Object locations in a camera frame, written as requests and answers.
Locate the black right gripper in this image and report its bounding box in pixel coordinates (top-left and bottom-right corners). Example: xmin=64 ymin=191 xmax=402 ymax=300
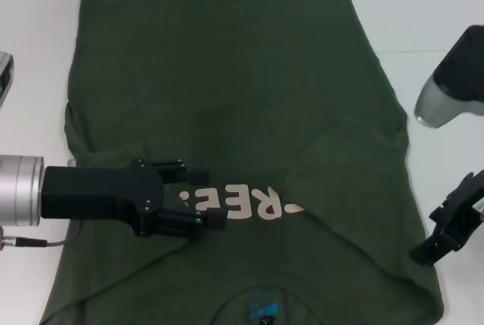
xmin=410 ymin=169 xmax=484 ymax=268

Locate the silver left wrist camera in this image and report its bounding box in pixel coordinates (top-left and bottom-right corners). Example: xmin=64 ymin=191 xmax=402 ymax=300
xmin=0 ymin=51 xmax=15 ymax=109

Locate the dark green printed t-shirt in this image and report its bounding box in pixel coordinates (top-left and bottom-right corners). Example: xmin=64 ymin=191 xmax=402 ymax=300
xmin=37 ymin=0 xmax=445 ymax=325

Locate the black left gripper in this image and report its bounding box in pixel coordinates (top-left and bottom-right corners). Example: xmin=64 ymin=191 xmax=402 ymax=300
xmin=39 ymin=157 xmax=228 ymax=240

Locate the dark left arm cable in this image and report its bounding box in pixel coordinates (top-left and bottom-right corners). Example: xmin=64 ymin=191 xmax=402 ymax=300
xmin=0 ymin=236 xmax=68 ymax=251

